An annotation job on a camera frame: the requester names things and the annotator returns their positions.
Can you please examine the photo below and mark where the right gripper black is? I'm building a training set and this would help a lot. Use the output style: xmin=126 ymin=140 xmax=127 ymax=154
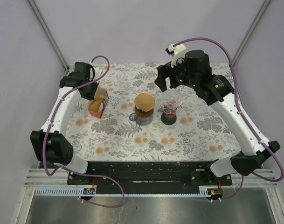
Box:
xmin=154 ymin=54 xmax=198 ymax=92

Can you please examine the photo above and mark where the coffee paper filter box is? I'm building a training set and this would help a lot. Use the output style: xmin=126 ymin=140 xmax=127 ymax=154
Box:
xmin=88 ymin=87 xmax=109 ymax=119

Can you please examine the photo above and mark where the brown paper coffee filter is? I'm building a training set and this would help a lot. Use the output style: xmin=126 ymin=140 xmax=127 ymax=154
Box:
xmin=134 ymin=93 xmax=155 ymax=112

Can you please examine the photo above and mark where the wooden dripper ring holder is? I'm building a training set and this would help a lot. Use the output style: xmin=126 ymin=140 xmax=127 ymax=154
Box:
xmin=135 ymin=108 xmax=154 ymax=118

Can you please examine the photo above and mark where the dark mug red rim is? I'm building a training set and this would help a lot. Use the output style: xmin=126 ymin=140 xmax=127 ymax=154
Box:
xmin=161 ymin=109 xmax=177 ymax=125

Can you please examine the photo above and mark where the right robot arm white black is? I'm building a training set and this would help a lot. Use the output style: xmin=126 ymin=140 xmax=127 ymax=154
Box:
xmin=155 ymin=49 xmax=280 ymax=185

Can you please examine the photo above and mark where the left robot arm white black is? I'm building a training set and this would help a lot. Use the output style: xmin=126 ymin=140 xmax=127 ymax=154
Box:
xmin=30 ymin=62 xmax=103 ymax=184

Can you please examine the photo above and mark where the glass coffee server carafe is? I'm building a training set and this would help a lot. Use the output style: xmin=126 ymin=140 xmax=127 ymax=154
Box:
xmin=129 ymin=112 xmax=153 ymax=126

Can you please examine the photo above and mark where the floral pattern table mat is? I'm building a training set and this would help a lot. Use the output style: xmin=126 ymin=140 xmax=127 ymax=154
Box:
xmin=65 ymin=63 xmax=241 ymax=161

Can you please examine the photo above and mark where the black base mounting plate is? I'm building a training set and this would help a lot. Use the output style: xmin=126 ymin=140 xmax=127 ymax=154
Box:
xmin=67 ymin=160 xmax=259 ymax=186

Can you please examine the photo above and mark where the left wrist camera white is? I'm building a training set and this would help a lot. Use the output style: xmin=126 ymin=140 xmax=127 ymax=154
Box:
xmin=93 ymin=66 xmax=104 ymax=79

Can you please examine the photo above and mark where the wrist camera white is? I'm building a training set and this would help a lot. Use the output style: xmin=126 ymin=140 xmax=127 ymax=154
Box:
xmin=165 ymin=42 xmax=187 ymax=68
xmin=93 ymin=66 xmax=104 ymax=79

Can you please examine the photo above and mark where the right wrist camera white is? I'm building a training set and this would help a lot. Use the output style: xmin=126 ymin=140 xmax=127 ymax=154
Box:
xmin=165 ymin=42 xmax=187 ymax=68

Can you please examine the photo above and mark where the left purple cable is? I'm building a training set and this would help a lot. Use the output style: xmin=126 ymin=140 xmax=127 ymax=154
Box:
xmin=42 ymin=55 xmax=125 ymax=208

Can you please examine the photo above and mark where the purple cable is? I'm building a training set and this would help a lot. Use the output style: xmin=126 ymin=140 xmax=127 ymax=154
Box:
xmin=174 ymin=37 xmax=284 ymax=203
xmin=42 ymin=55 xmax=125 ymax=208

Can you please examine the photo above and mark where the aluminium rail frame front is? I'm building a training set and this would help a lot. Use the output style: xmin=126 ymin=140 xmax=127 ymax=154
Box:
xmin=25 ymin=168 xmax=277 ymax=189

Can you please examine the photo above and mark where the white slotted cable duct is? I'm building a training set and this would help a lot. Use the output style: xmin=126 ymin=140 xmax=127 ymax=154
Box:
xmin=35 ymin=186 xmax=214 ymax=198

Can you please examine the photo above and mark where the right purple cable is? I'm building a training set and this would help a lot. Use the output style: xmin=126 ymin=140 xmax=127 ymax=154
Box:
xmin=174 ymin=37 xmax=284 ymax=203

